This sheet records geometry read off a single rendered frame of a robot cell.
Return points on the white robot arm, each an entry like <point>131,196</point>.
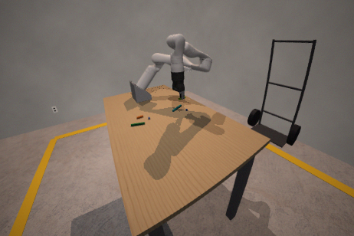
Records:
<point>176,42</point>

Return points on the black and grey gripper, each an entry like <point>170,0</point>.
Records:
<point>177,72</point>

